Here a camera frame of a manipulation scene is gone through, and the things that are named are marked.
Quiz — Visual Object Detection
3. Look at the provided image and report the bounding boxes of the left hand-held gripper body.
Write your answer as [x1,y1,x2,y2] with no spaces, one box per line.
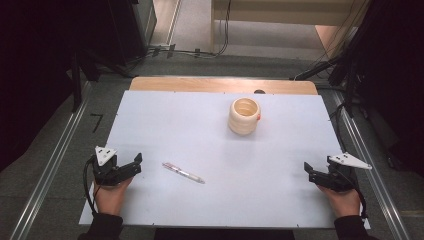
[91,145,122,187]

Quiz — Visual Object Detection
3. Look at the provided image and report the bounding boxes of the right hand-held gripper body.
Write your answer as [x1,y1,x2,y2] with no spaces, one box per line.
[327,151,373,193]

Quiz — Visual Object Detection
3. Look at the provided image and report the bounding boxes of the white pen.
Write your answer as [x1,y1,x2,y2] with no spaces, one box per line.
[161,161,206,185]

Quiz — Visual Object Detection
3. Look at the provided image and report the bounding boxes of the cream ribbed cup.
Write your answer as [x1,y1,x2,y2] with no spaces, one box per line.
[227,96,262,136]

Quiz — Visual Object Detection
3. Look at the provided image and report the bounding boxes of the person's right hand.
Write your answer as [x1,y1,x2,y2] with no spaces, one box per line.
[316,184,362,219]

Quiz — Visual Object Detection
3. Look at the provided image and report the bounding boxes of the person's left hand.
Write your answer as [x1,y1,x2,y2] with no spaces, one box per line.
[93,177,134,217]

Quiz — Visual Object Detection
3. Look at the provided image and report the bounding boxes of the white board sheet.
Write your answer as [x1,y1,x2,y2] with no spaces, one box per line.
[78,89,372,230]

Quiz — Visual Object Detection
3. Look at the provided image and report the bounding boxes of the black metal stand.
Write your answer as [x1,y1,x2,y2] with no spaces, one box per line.
[328,49,359,118]
[70,49,84,114]

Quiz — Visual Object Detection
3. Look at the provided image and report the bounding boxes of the wooden table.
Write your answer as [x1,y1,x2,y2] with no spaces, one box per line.
[128,76,319,96]

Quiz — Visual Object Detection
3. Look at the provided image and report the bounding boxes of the black curtain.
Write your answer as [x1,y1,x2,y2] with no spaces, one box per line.
[353,0,424,178]
[0,0,111,173]

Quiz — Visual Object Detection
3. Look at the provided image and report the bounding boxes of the black cabinet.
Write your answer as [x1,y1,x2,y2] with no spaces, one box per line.
[99,0,158,68]

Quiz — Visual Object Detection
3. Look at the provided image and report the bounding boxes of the beige furniture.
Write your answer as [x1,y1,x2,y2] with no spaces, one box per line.
[210,0,369,54]

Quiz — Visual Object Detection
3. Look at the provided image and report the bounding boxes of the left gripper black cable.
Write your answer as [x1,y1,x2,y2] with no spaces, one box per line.
[82,155,98,215]

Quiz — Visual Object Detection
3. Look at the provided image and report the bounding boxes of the metal floor rail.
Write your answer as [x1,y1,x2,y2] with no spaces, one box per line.
[331,90,413,240]
[9,81,93,240]

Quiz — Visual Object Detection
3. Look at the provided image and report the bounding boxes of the black floor cable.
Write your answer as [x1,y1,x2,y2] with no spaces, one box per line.
[146,0,233,60]

